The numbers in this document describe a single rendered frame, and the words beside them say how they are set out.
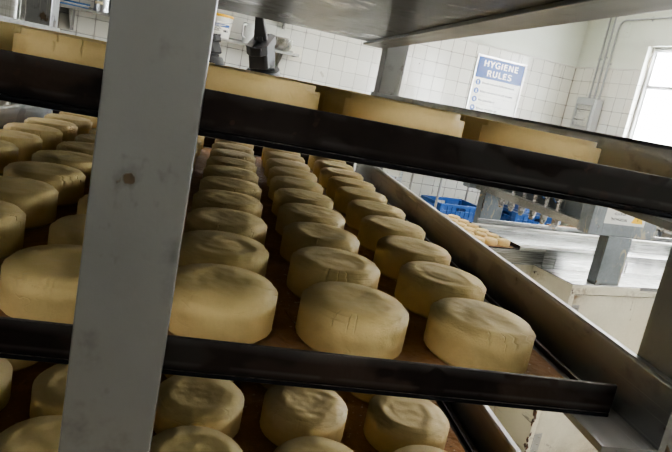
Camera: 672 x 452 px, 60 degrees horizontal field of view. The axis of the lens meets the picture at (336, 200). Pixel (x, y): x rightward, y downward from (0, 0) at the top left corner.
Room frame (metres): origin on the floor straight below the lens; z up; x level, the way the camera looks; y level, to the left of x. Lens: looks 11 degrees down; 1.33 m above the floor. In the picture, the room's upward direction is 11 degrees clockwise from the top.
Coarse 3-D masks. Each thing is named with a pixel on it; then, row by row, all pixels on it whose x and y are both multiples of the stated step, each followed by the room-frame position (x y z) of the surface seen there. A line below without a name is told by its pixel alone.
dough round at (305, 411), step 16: (272, 400) 0.31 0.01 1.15; (288, 400) 0.31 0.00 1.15; (304, 400) 0.31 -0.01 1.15; (320, 400) 0.32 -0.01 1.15; (336, 400) 0.32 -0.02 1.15; (272, 416) 0.30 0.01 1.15; (288, 416) 0.29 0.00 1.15; (304, 416) 0.30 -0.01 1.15; (320, 416) 0.30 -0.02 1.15; (336, 416) 0.30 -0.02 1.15; (272, 432) 0.30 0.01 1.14; (288, 432) 0.29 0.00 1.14; (304, 432) 0.29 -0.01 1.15; (320, 432) 0.29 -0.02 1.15; (336, 432) 0.30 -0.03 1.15
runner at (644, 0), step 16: (576, 0) 0.31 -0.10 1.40; (592, 0) 0.30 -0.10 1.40; (608, 0) 0.29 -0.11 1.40; (624, 0) 0.28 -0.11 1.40; (640, 0) 0.28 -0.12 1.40; (656, 0) 0.27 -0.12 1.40; (496, 16) 0.40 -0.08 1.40; (512, 16) 0.38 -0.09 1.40; (528, 16) 0.37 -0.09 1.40; (544, 16) 0.36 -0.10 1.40; (560, 16) 0.35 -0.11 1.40; (576, 16) 0.34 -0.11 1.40; (592, 16) 0.33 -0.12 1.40; (608, 16) 0.33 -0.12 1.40; (416, 32) 0.58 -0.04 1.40; (432, 32) 0.54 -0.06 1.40; (448, 32) 0.52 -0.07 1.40; (464, 32) 0.50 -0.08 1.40; (480, 32) 0.48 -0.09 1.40; (496, 32) 0.46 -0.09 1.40
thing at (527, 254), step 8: (496, 248) 2.04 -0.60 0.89; (520, 248) 2.08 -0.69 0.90; (528, 248) 2.10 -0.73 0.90; (536, 248) 2.12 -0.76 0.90; (544, 248) 2.15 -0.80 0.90; (552, 248) 2.18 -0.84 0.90; (504, 256) 2.06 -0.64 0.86; (512, 256) 2.07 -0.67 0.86; (520, 256) 2.09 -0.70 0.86; (528, 256) 2.11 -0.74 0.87; (536, 256) 2.12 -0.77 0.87; (632, 256) 2.34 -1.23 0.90; (640, 256) 2.38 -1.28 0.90; (648, 256) 2.42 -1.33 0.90
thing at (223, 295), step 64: (64, 128) 0.58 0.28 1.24; (0, 192) 0.31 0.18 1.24; (64, 192) 0.37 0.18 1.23; (192, 192) 0.49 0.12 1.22; (256, 192) 0.46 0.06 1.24; (320, 192) 0.52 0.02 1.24; (0, 256) 0.26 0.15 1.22; (64, 256) 0.23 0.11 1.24; (192, 256) 0.28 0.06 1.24; (256, 256) 0.29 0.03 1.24; (320, 256) 0.31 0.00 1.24; (384, 256) 0.36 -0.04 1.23; (448, 256) 0.38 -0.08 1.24; (64, 320) 0.21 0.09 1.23; (192, 320) 0.22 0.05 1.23; (256, 320) 0.23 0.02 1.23; (320, 320) 0.23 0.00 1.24; (384, 320) 0.23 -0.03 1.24; (448, 320) 0.25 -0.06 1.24; (512, 320) 0.27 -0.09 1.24
